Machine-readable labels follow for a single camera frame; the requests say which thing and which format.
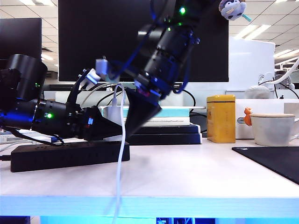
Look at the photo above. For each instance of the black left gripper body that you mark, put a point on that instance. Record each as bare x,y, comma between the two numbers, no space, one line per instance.
81,123

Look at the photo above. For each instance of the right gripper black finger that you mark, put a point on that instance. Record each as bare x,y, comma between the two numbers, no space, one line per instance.
137,109

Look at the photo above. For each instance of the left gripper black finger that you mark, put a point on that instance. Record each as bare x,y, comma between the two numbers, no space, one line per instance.
109,129

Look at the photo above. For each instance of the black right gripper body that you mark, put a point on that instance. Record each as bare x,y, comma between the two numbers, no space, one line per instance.
154,87

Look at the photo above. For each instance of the white charger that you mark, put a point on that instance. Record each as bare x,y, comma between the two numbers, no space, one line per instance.
114,114

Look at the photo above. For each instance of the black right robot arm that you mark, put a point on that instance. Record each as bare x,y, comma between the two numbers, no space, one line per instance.
168,46

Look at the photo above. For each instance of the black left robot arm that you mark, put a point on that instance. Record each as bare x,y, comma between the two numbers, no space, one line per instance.
25,77

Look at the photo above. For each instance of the teal book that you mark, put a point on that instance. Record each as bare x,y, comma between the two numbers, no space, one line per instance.
177,113

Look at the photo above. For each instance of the black wood-top power strip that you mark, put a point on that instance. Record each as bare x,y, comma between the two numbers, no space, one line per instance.
70,158

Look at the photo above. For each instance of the white book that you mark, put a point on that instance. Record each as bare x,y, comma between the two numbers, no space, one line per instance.
175,123

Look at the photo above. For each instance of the white blue medicine box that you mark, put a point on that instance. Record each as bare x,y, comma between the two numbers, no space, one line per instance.
9,140

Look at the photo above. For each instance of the yellow tin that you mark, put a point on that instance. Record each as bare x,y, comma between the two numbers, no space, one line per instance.
220,121

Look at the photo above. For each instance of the large black monitor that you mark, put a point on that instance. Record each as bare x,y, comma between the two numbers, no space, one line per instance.
93,35

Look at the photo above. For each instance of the orange fox figure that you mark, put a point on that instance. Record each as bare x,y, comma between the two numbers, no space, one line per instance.
247,117

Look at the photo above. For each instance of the white whiteboard panel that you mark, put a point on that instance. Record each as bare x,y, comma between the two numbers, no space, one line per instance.
250,65

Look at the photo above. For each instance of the white rounded object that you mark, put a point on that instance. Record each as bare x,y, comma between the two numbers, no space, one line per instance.
257,93

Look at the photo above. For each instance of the small black monitor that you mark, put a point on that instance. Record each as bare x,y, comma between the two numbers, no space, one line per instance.
21,35

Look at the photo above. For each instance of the grey plush toy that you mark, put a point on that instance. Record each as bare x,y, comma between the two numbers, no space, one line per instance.
231,10

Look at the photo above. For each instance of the white cardboard box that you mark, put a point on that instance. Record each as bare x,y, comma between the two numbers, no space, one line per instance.
264,105

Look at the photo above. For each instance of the wooden mug lid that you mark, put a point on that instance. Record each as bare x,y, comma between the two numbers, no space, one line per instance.
272,115

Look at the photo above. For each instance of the white mug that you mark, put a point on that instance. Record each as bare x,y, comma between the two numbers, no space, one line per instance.
271,130

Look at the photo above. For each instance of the white desk fan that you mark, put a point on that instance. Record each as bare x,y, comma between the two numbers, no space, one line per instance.
283,82

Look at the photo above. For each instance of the white gooseneck tube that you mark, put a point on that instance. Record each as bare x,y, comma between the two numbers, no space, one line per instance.
286,75

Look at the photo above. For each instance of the black mouse mat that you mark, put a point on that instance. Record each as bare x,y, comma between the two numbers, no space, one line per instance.
275,161

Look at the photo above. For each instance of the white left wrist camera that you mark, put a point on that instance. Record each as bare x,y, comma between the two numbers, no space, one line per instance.
92,75

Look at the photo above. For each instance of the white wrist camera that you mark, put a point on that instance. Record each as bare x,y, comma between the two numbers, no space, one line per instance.
92,75
102,67

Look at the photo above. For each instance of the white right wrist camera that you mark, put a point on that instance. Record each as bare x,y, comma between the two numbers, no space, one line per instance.
102,67

